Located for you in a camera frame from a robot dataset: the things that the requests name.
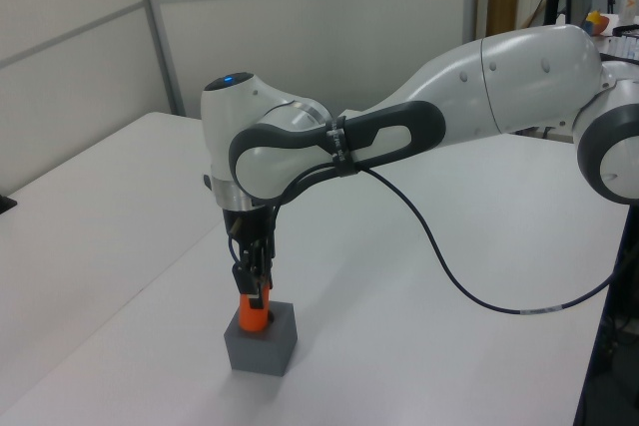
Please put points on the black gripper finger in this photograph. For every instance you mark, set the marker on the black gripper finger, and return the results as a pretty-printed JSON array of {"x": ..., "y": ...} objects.
[{"x": 242, "y": 279}]

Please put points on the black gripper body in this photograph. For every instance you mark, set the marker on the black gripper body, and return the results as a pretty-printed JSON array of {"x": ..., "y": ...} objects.
[{"x": 249, "y": 226}]

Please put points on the orange cylinder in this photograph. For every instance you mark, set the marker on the orange cylinder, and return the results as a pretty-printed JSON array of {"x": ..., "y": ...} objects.
[{"x": 247, "y": 320}]

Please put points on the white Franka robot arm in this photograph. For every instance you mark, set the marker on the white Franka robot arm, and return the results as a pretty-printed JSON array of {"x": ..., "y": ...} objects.
[{"x": 524, "y": 77}]

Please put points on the grey block with round hole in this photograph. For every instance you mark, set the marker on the grey block with round hole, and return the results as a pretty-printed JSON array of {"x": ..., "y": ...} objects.
[{"x": 259, "y": 353}]

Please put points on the wooden panel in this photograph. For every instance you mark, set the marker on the wooden panel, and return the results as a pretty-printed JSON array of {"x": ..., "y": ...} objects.
[{"x": 503, "y": 2}]

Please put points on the yellow and red toy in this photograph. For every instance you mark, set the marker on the yellow and red toy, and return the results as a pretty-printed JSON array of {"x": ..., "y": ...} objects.
[{"x": 596, "y": 23}]

